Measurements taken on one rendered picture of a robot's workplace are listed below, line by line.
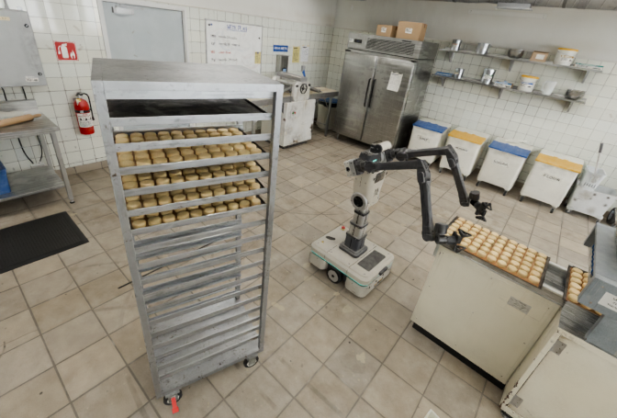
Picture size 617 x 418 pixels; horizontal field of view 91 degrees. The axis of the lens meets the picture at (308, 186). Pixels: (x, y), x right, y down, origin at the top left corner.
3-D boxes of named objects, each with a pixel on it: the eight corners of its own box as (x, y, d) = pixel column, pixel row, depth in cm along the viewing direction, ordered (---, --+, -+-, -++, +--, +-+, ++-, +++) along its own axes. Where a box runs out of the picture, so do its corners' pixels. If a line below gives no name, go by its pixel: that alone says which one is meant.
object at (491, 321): (511, 359, 229) (573, 270, 188) (500, 393, 205) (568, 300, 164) (423, 303, 268) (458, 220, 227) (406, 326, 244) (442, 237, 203)
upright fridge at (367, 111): (409, 151, 633) (439, 43, 538) (388, 161, 569) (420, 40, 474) (353, 132, 708) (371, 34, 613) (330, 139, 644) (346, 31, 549)
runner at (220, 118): (274, 118, 133) (275, 110, 131) (277, 119, 131) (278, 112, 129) (100, 124, 101) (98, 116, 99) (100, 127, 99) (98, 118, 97)
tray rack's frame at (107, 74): (238, 304, 240) (241, 64, 158) (263, 360, 203) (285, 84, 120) (147, 336, 208) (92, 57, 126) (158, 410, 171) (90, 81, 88)
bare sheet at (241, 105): (239, 96, 159) (239, 94, 158) (270, 118, 130) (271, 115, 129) (103, 96, 129) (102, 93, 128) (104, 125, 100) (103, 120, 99)
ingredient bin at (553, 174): (514, 200, 478) (536, 155, 443) (521, 189, 522) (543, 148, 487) (555, 216, 448) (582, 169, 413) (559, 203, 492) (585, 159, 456)
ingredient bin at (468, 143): (434, 172, 546) (448, 131, 510) (445, 163, 591) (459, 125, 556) (465, 183, 518) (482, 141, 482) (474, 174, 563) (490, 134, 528)
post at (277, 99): (262, 346, 202) (280, 83, 124) (263, 351, 200) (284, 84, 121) (257, 348, 201) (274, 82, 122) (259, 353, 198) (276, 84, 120)
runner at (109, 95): (276, 96, 129) (276, 89, 127) (279, 98, 127) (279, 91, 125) (95, 96, 97) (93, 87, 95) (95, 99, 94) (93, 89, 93)
